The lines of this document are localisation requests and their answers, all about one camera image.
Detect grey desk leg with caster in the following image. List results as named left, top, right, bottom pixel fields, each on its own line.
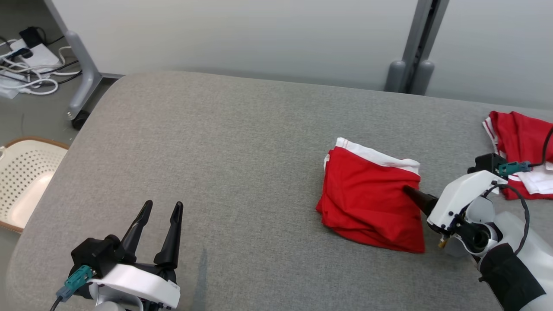
left=43, top=0, right=126, bottom=131

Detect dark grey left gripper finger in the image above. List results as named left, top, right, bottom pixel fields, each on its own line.
left=153, top=201, right=184, bottom=271
left=120, top=200, right=154, bottom=265

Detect red white shorts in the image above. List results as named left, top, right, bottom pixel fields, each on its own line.
left=315, top=137, right=426, bottom=254

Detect grey partition post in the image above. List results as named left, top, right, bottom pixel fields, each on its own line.
left=384, top=0, right=450, bottom=96

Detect cream perforated laundry basket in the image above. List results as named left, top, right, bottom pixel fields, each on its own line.
left=0, top=137, right=70, bottom=234

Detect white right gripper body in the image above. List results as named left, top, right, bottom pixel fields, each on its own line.
left=426, top=170, right=509, bottom=236

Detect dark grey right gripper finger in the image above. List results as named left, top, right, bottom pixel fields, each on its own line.
left=403, top=186, right=439, bottom=208
left=406, top=190, right=434, bottom=217

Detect thin black right camera cable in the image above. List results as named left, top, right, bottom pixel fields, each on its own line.
left=529, top=127, right=553, bottom=170

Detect red white jersey shirt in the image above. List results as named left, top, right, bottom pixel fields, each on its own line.
left=483, top=111, right=553, bottom=201

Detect black plug adapter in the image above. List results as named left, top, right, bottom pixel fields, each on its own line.
left=19, top=26, right=42, bottom=48

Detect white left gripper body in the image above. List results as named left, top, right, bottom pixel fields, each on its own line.
left=88, top=258, right=181, bottom=311

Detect teal cable connector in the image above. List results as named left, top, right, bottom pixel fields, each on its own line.
left=56, top=264, right=94, bottom=302
left=496, top=161, right=532, bottom=177

